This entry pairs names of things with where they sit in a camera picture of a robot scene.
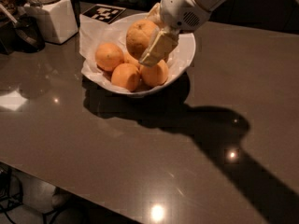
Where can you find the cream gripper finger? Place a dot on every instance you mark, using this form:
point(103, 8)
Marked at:
point(161, 43)
point(154, 15)

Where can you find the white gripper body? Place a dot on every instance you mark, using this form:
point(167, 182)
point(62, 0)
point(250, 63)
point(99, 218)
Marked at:
point(179, 7)

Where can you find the orange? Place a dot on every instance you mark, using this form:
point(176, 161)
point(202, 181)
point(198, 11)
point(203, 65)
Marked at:
point(156, 75)
point(130, 59)
point(138, 37)
point(108, 56)
point(126, 75)

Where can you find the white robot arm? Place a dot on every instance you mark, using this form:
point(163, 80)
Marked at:
point(207, 5)

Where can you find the white bowl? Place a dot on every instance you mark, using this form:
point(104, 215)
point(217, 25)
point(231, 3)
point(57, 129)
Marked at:
point(183, 47)

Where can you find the black white marker tag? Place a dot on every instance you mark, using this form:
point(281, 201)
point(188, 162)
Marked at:
point(104, 13)

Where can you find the white paper liner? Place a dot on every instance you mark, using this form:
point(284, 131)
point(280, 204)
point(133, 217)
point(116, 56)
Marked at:
point(93, 31)

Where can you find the white square jar base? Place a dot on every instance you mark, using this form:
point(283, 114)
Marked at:
point(56, 22)

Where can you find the black pan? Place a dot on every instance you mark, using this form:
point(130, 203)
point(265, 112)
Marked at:
point(27, 31)

